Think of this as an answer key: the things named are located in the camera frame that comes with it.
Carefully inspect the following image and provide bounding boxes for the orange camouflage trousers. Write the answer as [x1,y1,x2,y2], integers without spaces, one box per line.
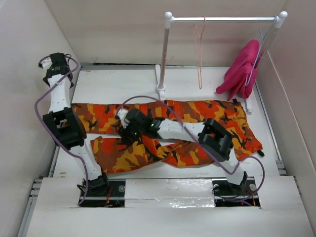
[72,100,264,174]

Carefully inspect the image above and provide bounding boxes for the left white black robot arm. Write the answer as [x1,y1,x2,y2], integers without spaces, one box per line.
[39,52,110,196]

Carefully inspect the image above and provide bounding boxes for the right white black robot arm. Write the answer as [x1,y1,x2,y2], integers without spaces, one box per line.
[117,109,247,195]

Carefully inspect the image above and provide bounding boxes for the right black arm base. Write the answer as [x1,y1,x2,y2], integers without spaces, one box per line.
[212,177,261,207]

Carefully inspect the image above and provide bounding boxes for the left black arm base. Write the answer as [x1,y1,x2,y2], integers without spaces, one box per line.
[77,174,126,208]

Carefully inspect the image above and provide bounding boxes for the silver taped white panel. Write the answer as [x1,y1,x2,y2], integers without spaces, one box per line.
[124,178,215,208]

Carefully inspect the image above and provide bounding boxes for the magenta pink garment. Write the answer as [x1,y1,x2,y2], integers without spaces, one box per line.
[216,39,260,100]

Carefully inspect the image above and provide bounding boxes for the white metal clothes rack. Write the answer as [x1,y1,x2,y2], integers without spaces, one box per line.
[155,11,288,100]

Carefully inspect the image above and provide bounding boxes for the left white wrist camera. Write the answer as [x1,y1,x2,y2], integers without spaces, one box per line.
[38,60,52,70]

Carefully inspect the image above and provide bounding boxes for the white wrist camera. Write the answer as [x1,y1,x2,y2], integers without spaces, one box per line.
[38,60,52,70]
[116,109,130,128]

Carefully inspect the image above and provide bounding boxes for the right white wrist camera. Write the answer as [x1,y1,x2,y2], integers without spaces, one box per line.
[116,109,130,128]

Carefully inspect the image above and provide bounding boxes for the pink wire hanger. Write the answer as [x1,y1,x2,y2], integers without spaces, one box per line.
[194,16,206,90]

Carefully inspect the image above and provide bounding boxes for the light blue wire hanger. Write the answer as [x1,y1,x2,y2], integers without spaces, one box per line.
[245,16,278,86]

